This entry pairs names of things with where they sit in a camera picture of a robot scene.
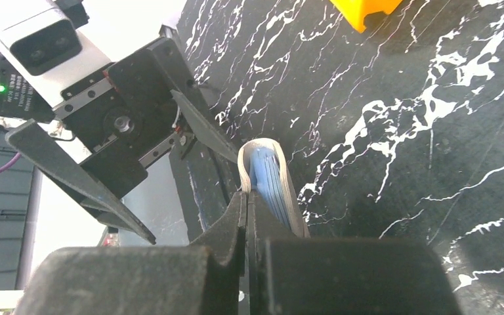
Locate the grey card holder blue inside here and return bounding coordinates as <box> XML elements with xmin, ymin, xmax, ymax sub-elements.
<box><xmin>237</xmin><ymin>138</ymin><xmax>310</xmax><ymax>238</ymax></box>

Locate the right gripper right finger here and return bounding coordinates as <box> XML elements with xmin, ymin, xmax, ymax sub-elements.
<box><xmin>247</xmin><ymin>192</ymin><xmax>461</xmax><ymax>314</ymax></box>

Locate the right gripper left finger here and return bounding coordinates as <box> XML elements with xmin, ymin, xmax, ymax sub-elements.
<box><xmin>15</xmin><ymin>192</ymin><xmax>247</xmax><ymax>314</ymax></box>

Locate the orange double bin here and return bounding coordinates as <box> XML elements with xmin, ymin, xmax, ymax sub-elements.
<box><xmin>330</xmin><ymin>0</ymin><xmax>402</xmax><ymax>33</ymax></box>

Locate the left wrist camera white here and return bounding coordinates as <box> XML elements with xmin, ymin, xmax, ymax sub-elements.
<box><xmin>0</xmin><ymin>1</ymin><xmax>110</xmax><ymax>106</ymax></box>

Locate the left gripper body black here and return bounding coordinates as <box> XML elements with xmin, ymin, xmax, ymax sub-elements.
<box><xmin>54</xmin><ymin>37</ymin><xmax>211</xmax><ymax>198</ymax></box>

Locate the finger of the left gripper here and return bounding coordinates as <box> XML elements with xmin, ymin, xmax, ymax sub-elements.
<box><xmin>5</xmin><ymin>119</ymin><xmax>156</xmax><ymax>245</ymax></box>
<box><xmin>171</xmin><ymin>90</ymin><xmax>238</xmax><ymax>163</ymax></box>

